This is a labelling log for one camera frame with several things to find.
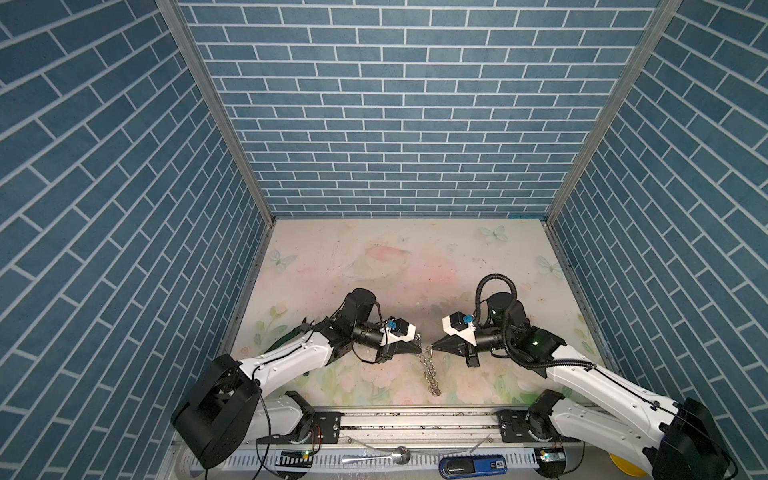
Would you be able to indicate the yellow tape roll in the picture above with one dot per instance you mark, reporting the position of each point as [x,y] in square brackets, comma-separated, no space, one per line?
[627,467]

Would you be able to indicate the blue black device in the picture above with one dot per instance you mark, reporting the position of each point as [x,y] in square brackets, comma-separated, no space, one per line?
[465,467]

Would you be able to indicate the aluminium corner post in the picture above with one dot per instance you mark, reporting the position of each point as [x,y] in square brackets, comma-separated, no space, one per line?
[182,35]
[656,26]

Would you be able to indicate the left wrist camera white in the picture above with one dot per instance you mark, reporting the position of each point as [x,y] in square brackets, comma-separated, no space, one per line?
[397,330]

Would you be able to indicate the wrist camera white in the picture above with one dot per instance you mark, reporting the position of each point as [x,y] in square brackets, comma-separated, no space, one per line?
[397,330]
[460,325]

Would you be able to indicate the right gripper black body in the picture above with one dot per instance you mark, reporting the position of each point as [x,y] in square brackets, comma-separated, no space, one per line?
[469,351]

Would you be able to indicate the green handled pliers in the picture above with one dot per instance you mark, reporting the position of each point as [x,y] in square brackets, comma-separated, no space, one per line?
[291,335]

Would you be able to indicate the aluminium corner post right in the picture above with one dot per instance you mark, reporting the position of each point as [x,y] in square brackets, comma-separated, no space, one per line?
[656,26]

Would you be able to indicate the aluminium corner post left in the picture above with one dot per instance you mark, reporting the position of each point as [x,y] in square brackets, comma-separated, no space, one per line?
[182,35]

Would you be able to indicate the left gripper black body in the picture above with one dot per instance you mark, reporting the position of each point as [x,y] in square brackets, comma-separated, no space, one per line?
[383,353]

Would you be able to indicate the metal rod tool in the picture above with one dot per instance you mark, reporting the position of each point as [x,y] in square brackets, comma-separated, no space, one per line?
[402,455]

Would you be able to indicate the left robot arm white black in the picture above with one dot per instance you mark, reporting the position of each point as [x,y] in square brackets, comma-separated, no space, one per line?
[227,404]

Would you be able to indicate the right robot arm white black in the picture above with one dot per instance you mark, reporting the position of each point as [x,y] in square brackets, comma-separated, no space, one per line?
[664,438]

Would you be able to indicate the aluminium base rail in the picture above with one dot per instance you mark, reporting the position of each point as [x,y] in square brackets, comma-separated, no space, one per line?
[333,429]

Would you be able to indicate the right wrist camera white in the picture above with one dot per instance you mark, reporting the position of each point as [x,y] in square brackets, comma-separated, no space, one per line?
[460,325]

